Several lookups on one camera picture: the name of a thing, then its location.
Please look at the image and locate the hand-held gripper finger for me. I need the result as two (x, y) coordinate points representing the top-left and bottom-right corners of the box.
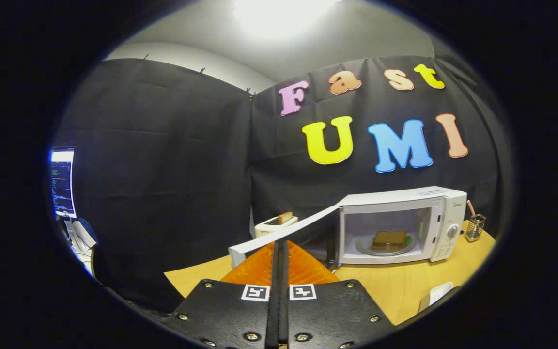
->
(279, 240), (397, 349)
(165, 241), (279, 349)

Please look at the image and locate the brown bread lettuce sandwich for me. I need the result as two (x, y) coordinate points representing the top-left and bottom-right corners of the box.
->
(371, 231), (413, 252)

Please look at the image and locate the white microwave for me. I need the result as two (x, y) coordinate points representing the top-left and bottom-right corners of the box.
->
(228, 186), (467, 270)

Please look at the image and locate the white toaster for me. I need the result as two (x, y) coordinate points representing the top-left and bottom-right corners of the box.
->
(254, 213), (299, 239)

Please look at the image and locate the white rectangular plate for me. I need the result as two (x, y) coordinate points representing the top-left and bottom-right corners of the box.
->
(418, 282), (454, 313)

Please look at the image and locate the black backdrop cloth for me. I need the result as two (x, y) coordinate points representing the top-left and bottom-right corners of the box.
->
(51, 46), (514, 311)

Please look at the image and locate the white equipment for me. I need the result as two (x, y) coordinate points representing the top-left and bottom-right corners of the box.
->
(63, 218), (98, 277)

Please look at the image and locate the metal mesh cup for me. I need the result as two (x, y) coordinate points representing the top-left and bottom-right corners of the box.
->
(465, 214), (486, 242)

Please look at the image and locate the computer monitor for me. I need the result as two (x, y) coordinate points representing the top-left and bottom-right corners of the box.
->
(49, 147), (77, 219)

